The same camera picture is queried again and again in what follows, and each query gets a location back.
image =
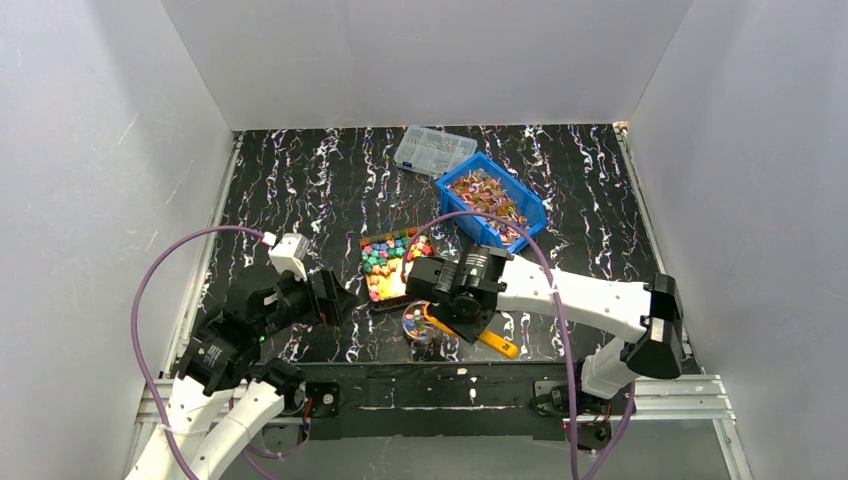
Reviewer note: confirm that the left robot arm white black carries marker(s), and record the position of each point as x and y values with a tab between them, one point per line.
223	393

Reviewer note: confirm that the blue bin of lollipops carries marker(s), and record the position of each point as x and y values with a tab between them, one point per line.
479	184

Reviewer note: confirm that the clear plastic compartment box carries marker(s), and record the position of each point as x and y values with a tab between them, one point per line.
432	152

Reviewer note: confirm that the tin tray of star candies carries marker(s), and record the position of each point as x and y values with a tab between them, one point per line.
381	259

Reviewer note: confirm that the yellow plastic scoop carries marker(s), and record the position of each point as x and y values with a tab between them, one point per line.
487	337

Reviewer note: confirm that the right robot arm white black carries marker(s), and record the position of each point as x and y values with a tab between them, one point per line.
644	318

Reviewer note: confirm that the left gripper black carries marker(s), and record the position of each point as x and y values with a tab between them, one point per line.
321	296

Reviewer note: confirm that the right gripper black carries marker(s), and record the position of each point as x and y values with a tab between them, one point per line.
428	287

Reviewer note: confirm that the aluminium frame rail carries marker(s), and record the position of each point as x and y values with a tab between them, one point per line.
691	397

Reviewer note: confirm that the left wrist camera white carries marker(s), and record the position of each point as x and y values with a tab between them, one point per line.
287	253

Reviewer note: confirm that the clear plastic jar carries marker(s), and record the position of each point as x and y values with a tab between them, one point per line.
416	326

